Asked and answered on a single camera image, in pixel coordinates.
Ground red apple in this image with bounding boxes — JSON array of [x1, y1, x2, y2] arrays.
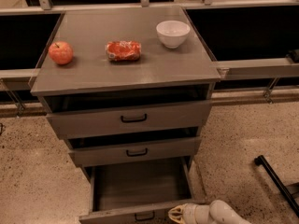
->
[[49, 41, 73, 65]]

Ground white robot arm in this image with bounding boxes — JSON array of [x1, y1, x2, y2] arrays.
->
[[168, 200, 251, 224]]

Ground red snack bag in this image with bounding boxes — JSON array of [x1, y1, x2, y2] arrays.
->
[[106, 41, 141, 62]]

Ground white bowl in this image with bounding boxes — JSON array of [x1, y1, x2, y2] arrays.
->
[[156, 21, 191, 49]]

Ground grey drawer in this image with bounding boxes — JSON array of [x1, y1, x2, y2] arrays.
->
[[47, 100, 211, 139], [79, 158, 205, 224], [69, 137, 201, 167]]

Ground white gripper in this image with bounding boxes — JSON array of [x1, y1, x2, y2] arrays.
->
[[168, 203, 197, 224]]

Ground grey bottom drawer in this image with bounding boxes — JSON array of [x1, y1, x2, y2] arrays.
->
[[79, 158, 205, 224]]

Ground grey middle drawer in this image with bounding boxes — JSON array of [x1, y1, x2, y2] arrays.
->
[[69, 137, 201, 167]]

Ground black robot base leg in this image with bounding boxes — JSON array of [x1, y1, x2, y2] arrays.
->
[[254, 155, 299, 217]]

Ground grey drawer cabinet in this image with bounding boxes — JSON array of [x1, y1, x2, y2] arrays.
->
[[30, 5, 221, 173]]

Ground metal glass railing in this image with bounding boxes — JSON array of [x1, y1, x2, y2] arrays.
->
[[1, 0, 299, 113]]

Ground grey top drawer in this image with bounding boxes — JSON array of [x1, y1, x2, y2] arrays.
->
[[47, 100, 211, 139]]

